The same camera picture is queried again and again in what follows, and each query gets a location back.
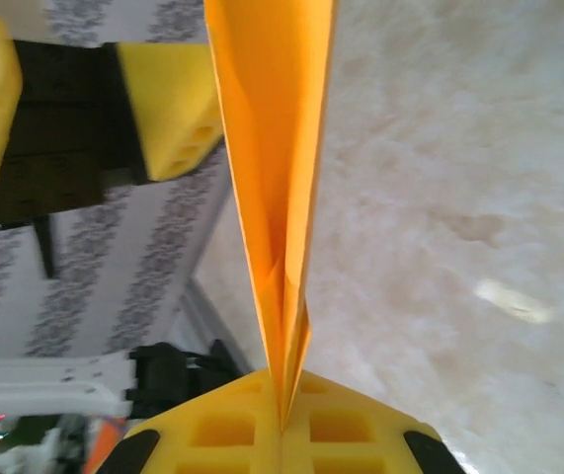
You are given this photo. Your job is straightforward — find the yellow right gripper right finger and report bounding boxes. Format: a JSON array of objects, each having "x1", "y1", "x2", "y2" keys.
[{"x1": 281, "y1": 369, "x2": 466, "y2": 474}]

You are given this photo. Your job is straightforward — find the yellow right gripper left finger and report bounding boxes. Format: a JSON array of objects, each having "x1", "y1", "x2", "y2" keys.
[{"x1": 96, "y1": 368, "x2": 283, "y2": 474}]

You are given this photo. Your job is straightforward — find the small green circuit board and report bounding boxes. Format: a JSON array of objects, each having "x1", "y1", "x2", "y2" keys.
[{"x1": 0, "y1": 414, "x2": 130, "y2": 474}]

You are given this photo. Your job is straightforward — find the long aluminium mounting rail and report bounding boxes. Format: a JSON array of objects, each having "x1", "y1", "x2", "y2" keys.
[{"x1": 169, "y1": 275, "x2": 259, "y2": 377}]

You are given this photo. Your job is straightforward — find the orange cloth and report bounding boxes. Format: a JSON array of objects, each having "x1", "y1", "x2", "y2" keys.
[{"x1": 202, "y1": 0, "x2": 341, "y2": 432}]

